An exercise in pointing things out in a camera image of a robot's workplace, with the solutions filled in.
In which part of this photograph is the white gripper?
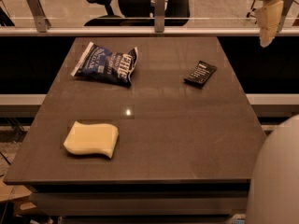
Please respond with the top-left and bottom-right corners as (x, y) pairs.
(255, 0), (283, 48)

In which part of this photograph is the black rxbar chocolate wrapper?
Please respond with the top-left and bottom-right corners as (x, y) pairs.
(184, 61), (217, 89)

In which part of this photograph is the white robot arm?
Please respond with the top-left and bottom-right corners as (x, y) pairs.
(245, 0), (299, 224)

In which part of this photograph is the yellow sponge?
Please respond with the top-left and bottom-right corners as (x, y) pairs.
(64, 121), (119, 159)

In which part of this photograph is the yellow black cart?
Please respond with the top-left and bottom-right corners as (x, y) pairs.
(246, 1), (263, 25)

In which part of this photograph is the black office chair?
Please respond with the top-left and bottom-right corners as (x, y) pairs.
(85, 0), (190, 26)

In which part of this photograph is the blue kettle chips bag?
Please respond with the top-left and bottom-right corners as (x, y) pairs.
(71, 42), (138, 87)

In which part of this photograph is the metal railing bar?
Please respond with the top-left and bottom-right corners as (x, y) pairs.
(0, 26), (299, 37)

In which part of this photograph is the cardboard box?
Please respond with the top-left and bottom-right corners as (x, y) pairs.
(0, 178), (37, 215)

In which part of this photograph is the right metal railing post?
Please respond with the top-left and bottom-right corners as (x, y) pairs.
(278, 0), (294, 32)

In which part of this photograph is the metal railing post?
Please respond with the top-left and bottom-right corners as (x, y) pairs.
(278, 0), (294, 32)
(26, 0), (51, 33)
(154, 0), (165, 33)

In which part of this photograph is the middle metal railing post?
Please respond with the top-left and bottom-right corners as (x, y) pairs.
(154, 0), (165, 33)

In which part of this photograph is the left metal railing post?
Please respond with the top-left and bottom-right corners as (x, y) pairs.
(26, 0), (51, 33)

